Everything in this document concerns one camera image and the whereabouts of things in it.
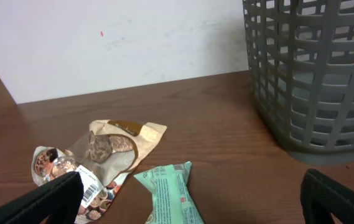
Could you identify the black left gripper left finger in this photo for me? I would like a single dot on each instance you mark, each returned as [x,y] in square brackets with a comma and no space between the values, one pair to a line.
[57,201]

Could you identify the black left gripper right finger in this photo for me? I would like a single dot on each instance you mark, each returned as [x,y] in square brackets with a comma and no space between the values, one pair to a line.
[322,198]

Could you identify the beige cookie pouch with window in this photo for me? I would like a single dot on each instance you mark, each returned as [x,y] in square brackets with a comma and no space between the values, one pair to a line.
[103,157]

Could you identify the mint green snack packet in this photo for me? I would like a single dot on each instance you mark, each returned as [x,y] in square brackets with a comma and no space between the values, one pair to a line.
[171,201]

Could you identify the grey plastic lattice basket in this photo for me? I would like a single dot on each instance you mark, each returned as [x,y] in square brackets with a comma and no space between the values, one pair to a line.
[301,62]

